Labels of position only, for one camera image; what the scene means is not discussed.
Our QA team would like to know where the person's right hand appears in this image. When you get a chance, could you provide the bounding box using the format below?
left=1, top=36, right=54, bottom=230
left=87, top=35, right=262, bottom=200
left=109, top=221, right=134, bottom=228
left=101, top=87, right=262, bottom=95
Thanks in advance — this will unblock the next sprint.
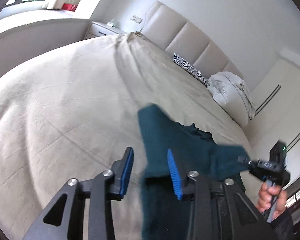
left=255, top=182, right=289, bottom=221

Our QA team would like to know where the white nightstand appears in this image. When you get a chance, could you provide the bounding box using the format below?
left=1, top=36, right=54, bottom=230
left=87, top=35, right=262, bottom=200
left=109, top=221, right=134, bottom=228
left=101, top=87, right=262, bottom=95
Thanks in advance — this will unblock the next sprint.
left=84, top=21, right=125, bottom=40

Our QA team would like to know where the tissue box on nightstand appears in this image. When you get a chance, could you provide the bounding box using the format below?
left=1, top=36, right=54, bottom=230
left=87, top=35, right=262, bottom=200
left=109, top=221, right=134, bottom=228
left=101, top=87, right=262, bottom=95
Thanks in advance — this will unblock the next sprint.
left=107, top=18, right=117, bottom=28

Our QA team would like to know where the wall power outlet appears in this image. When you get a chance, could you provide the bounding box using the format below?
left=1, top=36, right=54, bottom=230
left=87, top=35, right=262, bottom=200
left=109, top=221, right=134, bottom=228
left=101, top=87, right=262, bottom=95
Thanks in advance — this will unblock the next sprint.
left=130, top=15, right=143, bottom=24

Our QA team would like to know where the white folded duvet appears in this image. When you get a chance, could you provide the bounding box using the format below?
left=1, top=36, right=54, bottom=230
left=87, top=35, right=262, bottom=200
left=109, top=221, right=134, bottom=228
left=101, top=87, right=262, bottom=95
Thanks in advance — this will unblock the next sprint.
left=207, top=72, right=256, bottom=127

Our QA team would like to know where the beige bed sheet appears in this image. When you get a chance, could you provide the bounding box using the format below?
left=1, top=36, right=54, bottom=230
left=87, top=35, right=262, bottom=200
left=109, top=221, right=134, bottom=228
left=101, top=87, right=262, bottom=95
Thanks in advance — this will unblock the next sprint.
left=0, top=33, right=251, bottom=239

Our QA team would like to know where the beige padded headboard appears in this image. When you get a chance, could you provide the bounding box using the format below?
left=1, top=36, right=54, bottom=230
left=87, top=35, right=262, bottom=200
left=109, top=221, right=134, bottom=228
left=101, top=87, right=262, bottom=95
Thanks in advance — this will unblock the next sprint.
left=141, top=1, right=243, bottom=78

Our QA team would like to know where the dark teal knit sweater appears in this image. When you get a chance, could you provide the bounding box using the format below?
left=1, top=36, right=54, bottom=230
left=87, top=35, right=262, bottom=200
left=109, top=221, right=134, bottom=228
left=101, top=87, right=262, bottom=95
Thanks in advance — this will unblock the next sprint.
left=138, top=104, right=247, bottom=239

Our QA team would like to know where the white wardrobe with black handles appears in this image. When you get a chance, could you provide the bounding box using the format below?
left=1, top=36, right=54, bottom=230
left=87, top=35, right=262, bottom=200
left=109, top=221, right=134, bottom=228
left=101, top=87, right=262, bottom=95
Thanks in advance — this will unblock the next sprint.
left=244, top=59, right=300, bottom=183

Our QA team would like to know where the red box on sill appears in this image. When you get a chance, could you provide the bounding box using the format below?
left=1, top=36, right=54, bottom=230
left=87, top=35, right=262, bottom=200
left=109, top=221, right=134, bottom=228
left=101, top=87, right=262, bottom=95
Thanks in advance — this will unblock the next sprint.
left=62, top=3, right=77, bottom=12

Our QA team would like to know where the zebra print pillow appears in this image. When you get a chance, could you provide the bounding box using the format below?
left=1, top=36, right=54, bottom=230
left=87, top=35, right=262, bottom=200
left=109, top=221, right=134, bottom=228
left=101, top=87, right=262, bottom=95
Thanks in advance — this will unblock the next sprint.
left=173, top=53, right=209, bottom=87

